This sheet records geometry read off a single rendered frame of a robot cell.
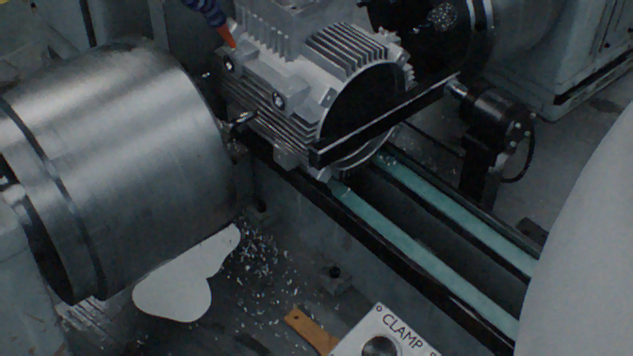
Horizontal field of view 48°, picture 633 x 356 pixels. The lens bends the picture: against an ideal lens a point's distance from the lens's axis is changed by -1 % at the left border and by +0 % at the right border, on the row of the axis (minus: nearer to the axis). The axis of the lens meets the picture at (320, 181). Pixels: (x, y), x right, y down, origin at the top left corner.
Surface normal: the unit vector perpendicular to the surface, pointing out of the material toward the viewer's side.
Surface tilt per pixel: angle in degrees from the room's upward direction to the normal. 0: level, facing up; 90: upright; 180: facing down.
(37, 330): 89
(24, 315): 89
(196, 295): 0
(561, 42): 90
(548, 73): 90
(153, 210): 73
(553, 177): 0
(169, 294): 0
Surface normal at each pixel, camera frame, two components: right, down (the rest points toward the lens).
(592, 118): 0.02, -0.72
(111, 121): 0.33, -0.38
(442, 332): -0.75, 0.45
